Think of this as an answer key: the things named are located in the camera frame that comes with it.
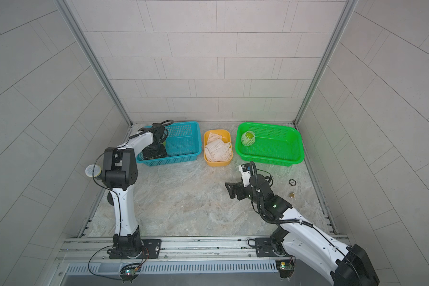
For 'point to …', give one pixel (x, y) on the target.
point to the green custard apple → (249, 135)
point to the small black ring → (292, 185)
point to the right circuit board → (285, 267)
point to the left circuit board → (129, 271)
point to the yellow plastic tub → (227, 137)
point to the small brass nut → (291, 195)
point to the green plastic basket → (274, 144)
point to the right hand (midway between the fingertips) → (233, 182)
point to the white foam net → (248, 142)
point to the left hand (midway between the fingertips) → (161, 154)
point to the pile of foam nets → (216, 150)
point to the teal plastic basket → (183, 143)
